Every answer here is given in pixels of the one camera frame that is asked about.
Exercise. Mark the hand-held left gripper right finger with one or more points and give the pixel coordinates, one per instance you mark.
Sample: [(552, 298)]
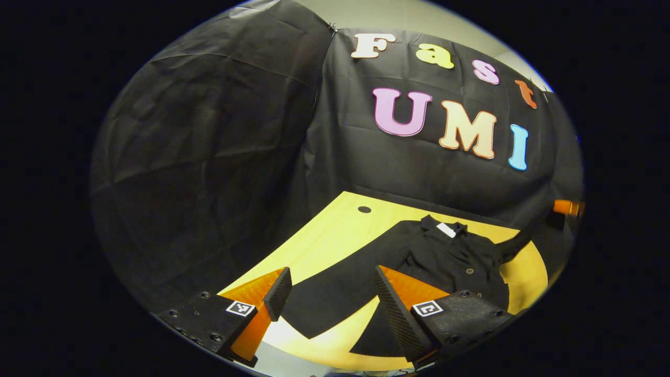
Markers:
[(403, 319)]

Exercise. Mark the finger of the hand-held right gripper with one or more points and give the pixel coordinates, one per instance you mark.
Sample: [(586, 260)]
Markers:
[(568, 208)]

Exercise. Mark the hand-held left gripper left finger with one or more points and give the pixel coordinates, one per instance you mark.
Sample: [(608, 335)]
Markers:
[(279, 293)]

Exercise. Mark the black button shirt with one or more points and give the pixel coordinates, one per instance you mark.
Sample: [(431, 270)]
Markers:
[(445, 256)]

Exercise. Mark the black backdrop cloth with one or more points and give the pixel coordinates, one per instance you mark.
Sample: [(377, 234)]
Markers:
[(209, 157)]

